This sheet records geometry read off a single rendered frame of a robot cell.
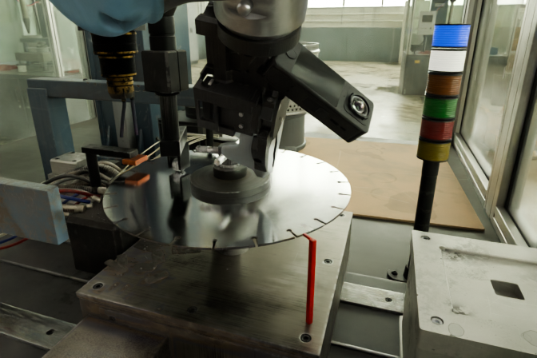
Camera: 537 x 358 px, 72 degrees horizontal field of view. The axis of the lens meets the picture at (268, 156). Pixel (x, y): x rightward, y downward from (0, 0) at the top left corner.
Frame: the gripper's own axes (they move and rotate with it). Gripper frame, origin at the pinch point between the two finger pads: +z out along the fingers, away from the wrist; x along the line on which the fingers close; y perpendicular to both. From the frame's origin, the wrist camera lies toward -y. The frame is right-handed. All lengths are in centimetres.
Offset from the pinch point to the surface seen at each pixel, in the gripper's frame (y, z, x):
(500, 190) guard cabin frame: -44, 26, -30
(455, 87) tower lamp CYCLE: -20.7, -5.1, -18.3
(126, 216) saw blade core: 13.6, 1.5, 10.8
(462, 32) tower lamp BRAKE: -18.9, -11.1, -21.7
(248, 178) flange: 2.8, 4.1, -0.7
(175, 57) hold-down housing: 14.2, -8.8, -5.9
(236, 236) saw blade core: 0.4, -1.6, 10.5
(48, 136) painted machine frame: 56, 31, -14
